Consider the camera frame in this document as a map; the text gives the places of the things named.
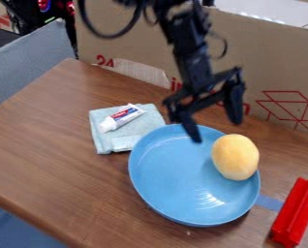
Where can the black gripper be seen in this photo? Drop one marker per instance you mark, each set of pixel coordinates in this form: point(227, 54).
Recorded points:
point(203, 90)

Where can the yellow ball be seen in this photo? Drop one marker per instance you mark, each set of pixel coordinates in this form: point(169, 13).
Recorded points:
point(235, 157)

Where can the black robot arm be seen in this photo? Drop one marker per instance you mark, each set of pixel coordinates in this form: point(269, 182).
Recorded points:
point(184, 29)

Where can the blue plate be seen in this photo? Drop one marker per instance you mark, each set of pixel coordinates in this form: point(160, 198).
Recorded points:
point(177, 182)

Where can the white toothpaste tube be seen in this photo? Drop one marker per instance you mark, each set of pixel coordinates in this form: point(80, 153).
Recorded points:
point(116, 120)

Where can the light blue folded cloth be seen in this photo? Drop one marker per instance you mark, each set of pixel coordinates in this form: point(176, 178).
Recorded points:
point(121, 139)

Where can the brown cardboard box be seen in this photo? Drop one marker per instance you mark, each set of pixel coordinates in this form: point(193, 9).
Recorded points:
point(121, 39)

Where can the blue tape strip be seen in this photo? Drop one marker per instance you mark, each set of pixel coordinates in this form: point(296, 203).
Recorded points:
point(269, 203)

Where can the red plastic block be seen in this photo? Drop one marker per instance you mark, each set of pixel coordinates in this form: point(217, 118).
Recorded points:
point(291, 222)

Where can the black machine with lights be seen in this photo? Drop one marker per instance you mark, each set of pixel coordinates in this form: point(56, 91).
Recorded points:
point(31, 14)

